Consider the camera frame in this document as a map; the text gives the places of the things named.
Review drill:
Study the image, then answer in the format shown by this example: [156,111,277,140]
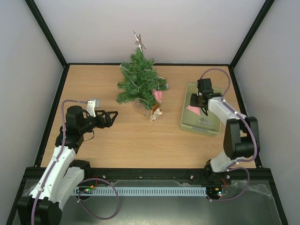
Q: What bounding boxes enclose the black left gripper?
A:
[79,110,119,134]

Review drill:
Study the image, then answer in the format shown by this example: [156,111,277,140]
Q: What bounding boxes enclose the silver merry christmas sign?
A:
[197,118,214,127]

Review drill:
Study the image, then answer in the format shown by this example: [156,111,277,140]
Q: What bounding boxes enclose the green perforated plastic basket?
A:
[180,83,221,137]

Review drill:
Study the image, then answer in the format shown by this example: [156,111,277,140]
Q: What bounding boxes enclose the pink felt bow ornament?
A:
[152,90,162,103]

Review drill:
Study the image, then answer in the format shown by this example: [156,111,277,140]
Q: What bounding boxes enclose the small green christmas tree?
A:
[116,48,168,111]

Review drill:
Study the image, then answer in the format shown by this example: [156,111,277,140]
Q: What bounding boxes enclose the snowman ornament brown hat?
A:
[150,104,162,122]

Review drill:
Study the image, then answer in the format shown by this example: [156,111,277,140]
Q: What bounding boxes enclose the clear led string lights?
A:
[119,63,165,108]

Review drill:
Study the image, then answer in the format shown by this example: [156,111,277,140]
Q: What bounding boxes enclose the silver star ornament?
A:
[133,31,146,52]

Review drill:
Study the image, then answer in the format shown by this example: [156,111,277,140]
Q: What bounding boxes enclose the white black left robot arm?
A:
[17,101,118,225]

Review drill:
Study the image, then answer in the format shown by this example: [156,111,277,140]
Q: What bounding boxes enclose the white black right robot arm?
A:
[190,78,260,184]

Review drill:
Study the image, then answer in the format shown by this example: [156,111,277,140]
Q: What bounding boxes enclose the clear battery box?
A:
[133,98,150,116]

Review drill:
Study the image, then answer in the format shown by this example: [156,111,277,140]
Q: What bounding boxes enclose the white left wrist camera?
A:
[86,99,100,117]

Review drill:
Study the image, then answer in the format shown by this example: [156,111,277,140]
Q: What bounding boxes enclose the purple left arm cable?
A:
[31,99,89,225]

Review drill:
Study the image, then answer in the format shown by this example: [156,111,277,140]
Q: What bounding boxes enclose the black front mounting rail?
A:
[90,167,232,182]

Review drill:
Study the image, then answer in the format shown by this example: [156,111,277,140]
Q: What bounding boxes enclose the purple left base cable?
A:
[76,178,120,220]

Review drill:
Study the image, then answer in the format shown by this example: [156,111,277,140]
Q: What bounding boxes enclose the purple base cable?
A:
[76,178,120,220]
[208,166,250,203]

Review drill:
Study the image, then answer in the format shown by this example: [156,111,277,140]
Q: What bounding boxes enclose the light blue slotted cable duct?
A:
[73,187,207,196]

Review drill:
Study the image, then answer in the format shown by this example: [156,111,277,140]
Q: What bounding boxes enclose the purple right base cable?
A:
[208,166,250,203]

